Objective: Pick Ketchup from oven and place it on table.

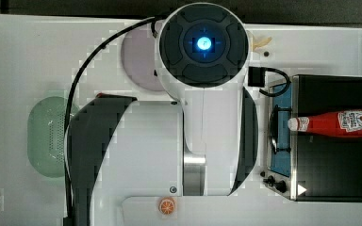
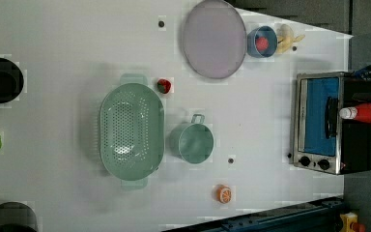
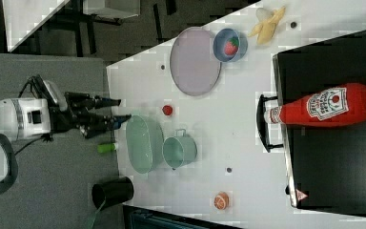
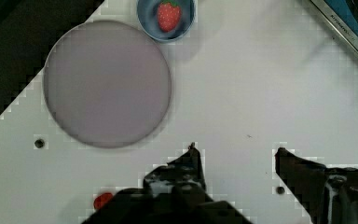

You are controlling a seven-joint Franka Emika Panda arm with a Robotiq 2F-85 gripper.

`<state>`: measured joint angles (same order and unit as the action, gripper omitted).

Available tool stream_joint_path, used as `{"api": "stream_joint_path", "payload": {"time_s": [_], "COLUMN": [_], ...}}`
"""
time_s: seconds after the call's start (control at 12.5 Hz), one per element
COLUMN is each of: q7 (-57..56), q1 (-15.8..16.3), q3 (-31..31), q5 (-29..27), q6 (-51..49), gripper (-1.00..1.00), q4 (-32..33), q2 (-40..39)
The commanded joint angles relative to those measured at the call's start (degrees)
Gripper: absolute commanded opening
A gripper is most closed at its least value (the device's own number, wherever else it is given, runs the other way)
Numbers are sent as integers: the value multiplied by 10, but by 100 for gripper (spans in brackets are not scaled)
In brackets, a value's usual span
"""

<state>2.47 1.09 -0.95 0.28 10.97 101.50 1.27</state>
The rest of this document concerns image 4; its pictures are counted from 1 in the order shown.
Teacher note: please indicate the grey round plate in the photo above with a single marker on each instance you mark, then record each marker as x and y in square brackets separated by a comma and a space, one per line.
[107, 84]

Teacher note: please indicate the small blue bowl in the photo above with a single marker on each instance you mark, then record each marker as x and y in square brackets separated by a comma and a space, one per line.
[146, 11]

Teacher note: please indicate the red strawberry on table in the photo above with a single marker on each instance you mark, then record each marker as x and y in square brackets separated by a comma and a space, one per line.
[101, 200]

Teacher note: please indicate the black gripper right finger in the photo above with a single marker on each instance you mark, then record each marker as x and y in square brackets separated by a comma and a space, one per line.
[329, 195]

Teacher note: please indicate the strawberry in blue bowl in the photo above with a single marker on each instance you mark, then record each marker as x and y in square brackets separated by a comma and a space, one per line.
[169, 15]

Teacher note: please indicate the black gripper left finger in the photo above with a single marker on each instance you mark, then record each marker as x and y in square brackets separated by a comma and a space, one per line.
[174, 193]

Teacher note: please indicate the silver black toaster oven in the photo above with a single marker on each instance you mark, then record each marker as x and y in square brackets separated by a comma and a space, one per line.
[340, 16]

